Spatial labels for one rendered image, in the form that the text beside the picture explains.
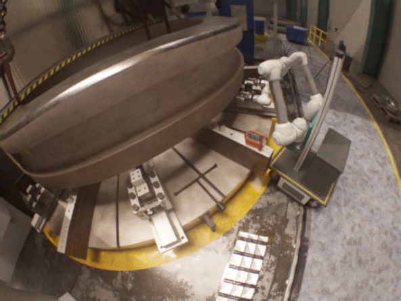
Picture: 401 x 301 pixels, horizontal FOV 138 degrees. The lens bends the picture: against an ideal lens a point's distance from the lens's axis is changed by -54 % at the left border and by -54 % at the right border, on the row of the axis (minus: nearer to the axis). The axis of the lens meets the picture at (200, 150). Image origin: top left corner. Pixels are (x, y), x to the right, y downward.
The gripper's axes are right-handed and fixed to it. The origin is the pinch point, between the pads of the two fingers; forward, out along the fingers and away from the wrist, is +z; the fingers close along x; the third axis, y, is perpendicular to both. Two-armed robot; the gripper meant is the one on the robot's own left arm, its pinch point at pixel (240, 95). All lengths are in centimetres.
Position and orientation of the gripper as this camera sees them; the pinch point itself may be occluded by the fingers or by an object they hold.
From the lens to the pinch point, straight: 203.1
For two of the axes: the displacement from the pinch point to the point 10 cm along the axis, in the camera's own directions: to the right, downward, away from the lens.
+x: 5.3, -6.8, 5.1
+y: 1.3, 6.5, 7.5
